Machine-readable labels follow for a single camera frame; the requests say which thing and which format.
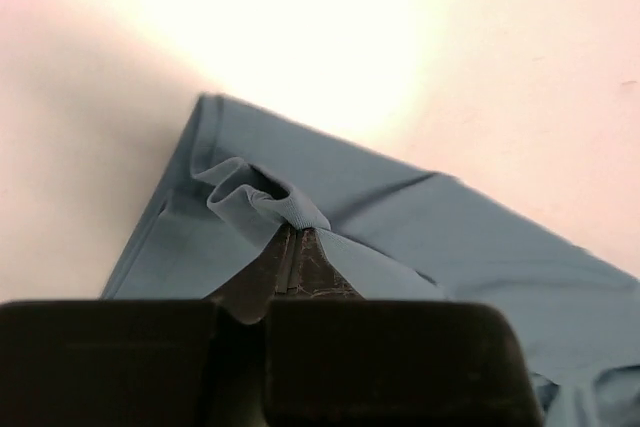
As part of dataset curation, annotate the grey-blue t-shirt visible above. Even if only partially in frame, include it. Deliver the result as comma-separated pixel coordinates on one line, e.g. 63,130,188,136
104,96,639,426

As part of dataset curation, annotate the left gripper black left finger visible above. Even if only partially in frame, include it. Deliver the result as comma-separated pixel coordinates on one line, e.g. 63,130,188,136
1,226,298,426

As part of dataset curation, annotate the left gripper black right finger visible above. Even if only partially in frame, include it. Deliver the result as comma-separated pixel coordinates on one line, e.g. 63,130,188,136
264,229,542,426

